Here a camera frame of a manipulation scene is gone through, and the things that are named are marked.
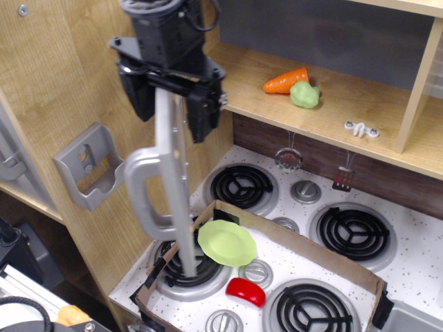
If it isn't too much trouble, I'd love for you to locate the grey centre stove knob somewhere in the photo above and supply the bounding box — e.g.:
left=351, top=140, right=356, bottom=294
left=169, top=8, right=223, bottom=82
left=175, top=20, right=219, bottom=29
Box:
left=238, top=259, right=273, bottom=289

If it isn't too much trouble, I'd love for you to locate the back left stove burner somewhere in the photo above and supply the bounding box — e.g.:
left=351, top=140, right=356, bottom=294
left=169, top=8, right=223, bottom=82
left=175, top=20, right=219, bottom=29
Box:
left=201, top=163, right=279, bottom=216

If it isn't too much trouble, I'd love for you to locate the grey wall phone holder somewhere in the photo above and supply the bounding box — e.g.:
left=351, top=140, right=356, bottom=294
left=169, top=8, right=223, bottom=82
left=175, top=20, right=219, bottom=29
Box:
left=53, top=122, right=125, bottom=211

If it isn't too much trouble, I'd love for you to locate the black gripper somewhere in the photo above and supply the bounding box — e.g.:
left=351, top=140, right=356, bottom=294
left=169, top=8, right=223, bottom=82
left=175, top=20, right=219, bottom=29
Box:
left=110, top=10, right=226, bottom=143

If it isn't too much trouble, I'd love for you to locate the grey front stove knob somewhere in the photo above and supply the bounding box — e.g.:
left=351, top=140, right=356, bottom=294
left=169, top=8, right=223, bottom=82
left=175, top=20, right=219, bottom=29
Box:
left=205, top=309, right=244, bottom=332

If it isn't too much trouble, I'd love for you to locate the light green toy plate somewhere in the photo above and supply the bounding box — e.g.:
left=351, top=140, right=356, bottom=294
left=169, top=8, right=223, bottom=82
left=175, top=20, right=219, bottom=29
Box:
left=197, top=220, right=257, bottom=267

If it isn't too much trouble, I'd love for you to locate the orange toy carrot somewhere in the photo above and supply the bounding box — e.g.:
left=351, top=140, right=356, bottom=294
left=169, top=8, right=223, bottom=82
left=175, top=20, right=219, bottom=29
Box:
left=262, top=67, right=309, bottom=94

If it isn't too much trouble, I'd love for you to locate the grey toy sink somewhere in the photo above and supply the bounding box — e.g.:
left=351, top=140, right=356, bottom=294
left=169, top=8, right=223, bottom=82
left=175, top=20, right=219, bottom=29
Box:
left=377, top=300, right=442, bottom=332

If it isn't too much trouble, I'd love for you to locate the brown cardboard frame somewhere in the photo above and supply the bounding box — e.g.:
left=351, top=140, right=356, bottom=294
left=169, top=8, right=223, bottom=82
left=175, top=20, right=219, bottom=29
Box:
left=131, top=201, right=388, bottom=331

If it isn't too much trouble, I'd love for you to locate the front right stove burner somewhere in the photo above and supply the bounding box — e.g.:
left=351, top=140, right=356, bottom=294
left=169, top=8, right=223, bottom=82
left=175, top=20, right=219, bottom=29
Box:
left=262, top=278, right=362, bottom=332

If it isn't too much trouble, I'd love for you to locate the stove burner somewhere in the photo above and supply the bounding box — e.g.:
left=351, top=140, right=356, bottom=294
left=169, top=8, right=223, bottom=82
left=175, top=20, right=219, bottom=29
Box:
left=156, top=230, right=232, bottom=302
left=262, top=278, right=362, bottom=332
left=309, top=202, right=397, bottom=273
left=201, top=163, right=279, bottom=216

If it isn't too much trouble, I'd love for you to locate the grey cabinet door handle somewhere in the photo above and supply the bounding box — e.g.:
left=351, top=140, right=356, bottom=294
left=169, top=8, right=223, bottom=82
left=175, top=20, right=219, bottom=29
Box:
left=1, top=105, right=28, bottom=182

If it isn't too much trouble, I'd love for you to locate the white door latch clip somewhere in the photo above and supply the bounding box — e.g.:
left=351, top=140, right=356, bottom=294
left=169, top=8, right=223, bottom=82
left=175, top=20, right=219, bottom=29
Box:
left=344, top=121, right=380, bottom=138

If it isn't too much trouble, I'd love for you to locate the grey toy microwave door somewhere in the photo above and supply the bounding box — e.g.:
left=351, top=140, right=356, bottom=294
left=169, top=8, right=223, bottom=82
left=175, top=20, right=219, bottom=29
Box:
left=124, top=88, right=197, bottom=277

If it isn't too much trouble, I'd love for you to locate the back right stove burner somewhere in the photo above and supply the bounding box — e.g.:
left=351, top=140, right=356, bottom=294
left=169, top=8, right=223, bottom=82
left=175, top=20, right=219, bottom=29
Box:
left=309, top=202, right=397, bottom=273

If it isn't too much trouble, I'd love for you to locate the red toy cheese wheel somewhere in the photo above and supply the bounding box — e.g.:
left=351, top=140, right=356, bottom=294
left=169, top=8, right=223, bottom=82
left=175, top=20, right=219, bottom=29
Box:
left=225, top=277, right=266, bottom=308

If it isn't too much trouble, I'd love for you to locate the front left stove burner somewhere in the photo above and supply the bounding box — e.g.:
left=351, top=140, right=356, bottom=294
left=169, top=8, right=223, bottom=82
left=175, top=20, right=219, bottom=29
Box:
left=156, top=230, right=232, bottom=302

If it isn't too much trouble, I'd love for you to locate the small grey stove knob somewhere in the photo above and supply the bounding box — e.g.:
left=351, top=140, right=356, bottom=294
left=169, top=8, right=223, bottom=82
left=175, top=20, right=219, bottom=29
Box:
left=271, top=216, right=300, bottom=233

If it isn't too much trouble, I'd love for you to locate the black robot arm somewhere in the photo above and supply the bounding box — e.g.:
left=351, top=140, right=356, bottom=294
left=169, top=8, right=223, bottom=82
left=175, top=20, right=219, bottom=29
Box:
left=110, top=1, right=227, bottom=143

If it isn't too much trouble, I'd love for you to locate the black box on floor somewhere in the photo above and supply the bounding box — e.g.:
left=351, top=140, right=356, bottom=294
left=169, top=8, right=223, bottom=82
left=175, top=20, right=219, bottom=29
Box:
left=1, top=219, right=65, bottom=290

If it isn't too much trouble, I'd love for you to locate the hanging toy spatula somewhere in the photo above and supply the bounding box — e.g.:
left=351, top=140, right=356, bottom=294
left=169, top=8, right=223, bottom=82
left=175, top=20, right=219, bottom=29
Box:
left=332, top=151, right=356, bottom=192

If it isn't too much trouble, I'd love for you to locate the black braided cable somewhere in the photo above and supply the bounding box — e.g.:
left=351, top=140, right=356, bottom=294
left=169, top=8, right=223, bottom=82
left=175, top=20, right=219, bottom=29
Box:
left=0, top=295, right=55, bottom=332

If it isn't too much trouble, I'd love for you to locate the hanging toy strainer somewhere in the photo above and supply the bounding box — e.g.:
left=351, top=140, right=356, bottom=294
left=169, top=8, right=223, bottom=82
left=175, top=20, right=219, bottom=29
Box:
left=274, top=131, right=303, bottom=173

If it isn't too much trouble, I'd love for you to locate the green toy lettuce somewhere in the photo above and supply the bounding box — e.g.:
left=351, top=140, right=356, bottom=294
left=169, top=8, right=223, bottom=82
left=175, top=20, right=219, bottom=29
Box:
left=290, top=81, right=320, bottom=109

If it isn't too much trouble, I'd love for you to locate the grey back stove knob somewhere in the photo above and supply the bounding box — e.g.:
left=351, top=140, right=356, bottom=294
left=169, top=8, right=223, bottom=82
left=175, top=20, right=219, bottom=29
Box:
left=290, top=181, right=322, bottom=205

